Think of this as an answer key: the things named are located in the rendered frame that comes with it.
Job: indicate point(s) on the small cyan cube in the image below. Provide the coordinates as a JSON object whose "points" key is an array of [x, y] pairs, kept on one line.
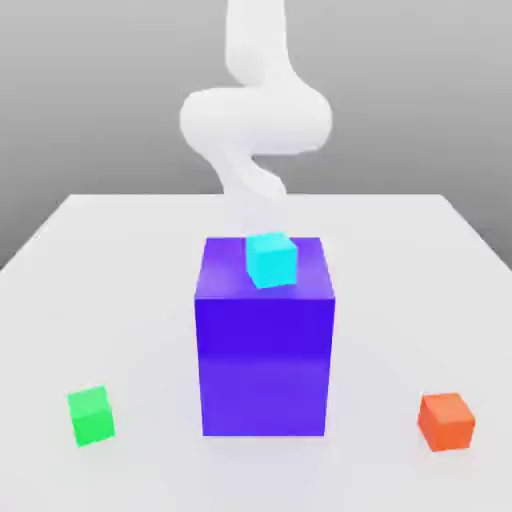
{"points": [[272, 262]]}

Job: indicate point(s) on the large purple box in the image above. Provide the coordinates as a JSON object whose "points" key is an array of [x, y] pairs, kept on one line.
{"points": [[264, 360]]}

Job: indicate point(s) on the small green cube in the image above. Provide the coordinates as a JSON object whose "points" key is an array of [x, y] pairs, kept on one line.
{"points": [[91, 416]]}

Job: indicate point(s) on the small orange cube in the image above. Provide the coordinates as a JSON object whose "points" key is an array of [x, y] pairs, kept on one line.
{"points": [[447, 422]]}

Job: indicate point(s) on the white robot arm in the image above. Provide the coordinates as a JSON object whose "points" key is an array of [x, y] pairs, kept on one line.
{"points": [[256, 120]]}

